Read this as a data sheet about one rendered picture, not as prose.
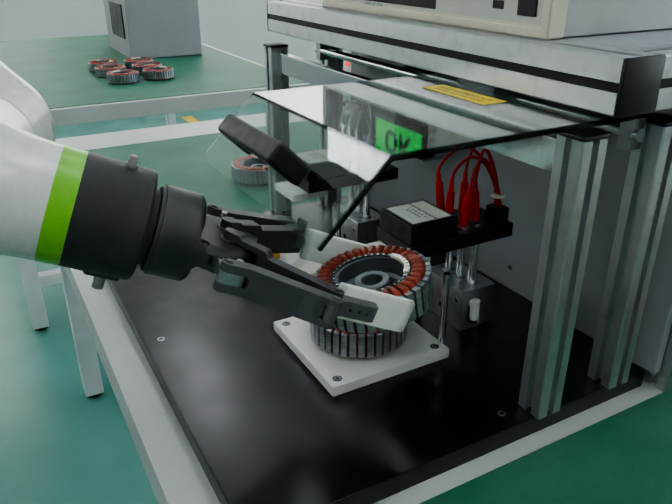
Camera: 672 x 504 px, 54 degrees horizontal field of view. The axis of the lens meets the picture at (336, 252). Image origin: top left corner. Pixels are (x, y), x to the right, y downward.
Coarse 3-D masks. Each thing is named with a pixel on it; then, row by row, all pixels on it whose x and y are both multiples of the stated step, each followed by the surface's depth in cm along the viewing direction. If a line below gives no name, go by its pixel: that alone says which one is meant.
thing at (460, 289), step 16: (432, 272) 82; (464, 272) 82; (464, 288) 78; (480, 288) 78; (432, 304) 83; (448, 304) 80; (464, 304) 78; (480, 304) 79; (448, 320) 81; (464, 320) 79; (480, 320) 80
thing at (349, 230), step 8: (352, 216) 98; (360, 216) 98; (376, 216) 98; (344, 224) 100; (352, 224) 97; (360, 224) 96; (368, 224) 97; (376, 224) 98; (344, 232) 100; (352, 232) 98; (360, 232) 97; (368, 232) 98; (376, 232) 98; (352, 240) 99; (360, 240) 97; (368, 240) 98; (376, 240) 99
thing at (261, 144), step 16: (224, 128) 54; (240, 128) 52; (256, 128) 51; (240, 144) 51; (256, 144) 49; (272, 144) 48; (272, 160) 47; (288, 160) 48; (288, 176) 48; (304, 176) 49
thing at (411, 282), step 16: (336, 256) 65; (352, 256) 64; (368, 256) 63; (384, 256) 63; (400, 256) 62; (416, 256) 61; (320, 272) 62; (336, 272) 62; (352, 272) 63; (368, 272) 62; (384, 272) 62; (400, 272) 62; (416, 272) 58; (368, 288) 59; (384, 288) 58; (400, 288) 57; (416, 288) 57; (432, 288) 60; (416, 304) 57; (336, 320) 58
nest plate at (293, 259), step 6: (282, 258) 95; (288, 258) 95; (294, 258) 95; (294, 264) 93; (300, 264) 93; (306, 264) 93; (312, 264) 93; (318, 264) 93; (306, 270) 91; (312, 270) 91
